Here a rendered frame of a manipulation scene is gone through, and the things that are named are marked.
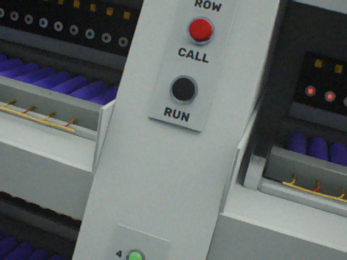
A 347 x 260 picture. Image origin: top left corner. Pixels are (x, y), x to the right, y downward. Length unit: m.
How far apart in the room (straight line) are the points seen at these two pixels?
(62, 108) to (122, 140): 0.09
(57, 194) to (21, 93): 0.11
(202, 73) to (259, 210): 0.11
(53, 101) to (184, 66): 0.13
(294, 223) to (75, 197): 0.16
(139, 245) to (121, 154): 0.07
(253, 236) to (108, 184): 0.11
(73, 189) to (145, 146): 0.07
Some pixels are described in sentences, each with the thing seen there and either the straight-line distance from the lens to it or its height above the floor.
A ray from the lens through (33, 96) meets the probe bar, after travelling 0.42.
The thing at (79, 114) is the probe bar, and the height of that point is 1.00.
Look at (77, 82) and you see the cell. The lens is 0.48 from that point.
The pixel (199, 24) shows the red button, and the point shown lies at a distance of 0.33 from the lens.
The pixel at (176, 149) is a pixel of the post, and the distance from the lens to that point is 0.33.
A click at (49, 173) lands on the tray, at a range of 0.36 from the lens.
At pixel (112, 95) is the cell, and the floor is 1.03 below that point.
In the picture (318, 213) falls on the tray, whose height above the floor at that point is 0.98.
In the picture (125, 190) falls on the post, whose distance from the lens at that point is 0.34.
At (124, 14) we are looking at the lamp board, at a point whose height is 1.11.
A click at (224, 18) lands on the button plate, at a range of 0.33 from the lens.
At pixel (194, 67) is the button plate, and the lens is 0.33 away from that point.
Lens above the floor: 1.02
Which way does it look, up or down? 2 degrees down
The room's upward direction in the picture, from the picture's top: 16 degrees clockwise
